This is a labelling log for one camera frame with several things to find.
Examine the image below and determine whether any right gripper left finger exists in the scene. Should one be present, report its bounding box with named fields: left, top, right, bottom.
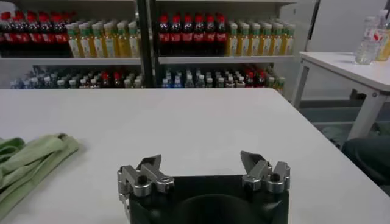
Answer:
left=117, top=154, right=175, bottom=197

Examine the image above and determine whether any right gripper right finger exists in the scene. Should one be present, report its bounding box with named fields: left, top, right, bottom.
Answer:
left=239, top=150, right=291, bottom=194

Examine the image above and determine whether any open beverage cooler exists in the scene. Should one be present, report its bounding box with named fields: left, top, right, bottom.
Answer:
left=0, top=0, right=153, bottom=89
left=136, top=0, right=321, bottom=101

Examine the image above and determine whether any dark green garment pile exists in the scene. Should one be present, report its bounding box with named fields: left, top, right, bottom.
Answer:
left=368, top=121, right=390, bottom=138

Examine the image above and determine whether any clear water bottle red label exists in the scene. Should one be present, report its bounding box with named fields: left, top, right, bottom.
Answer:
left=375, top=9, right=390, bottom=40
left=355, top=16, right=381, bottom=65

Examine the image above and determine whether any green polo shirt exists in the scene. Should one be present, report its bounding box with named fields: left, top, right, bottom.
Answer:
left=0, top=133, right=80, bottom=220

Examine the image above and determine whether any white side table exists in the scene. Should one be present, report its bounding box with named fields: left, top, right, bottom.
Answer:
left=291, top=51, right=390, bottom=141

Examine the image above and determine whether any yellow tea bottle green label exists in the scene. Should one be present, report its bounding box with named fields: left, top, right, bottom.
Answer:
left=127, top=21, right=141, bottom=58
left=79, top=23, right=93, bottom=58
left=116, top=21, right=129, bottom=58
left=91, top=23, right=105, bottom=58
left=283, top=23, right=296, bottom=56
left=225, top=23, right=239, bottom=57
left=272, top=23, right=285, bottom=57
left=261, top=23, right=273, bottom=57
left=249, top=23, right=262, bottom=57
left=103, top=22, right=117, bottom=58
left=238, top=23, right=250, bottom=57
left=66, top=23, right=80, bottom=58

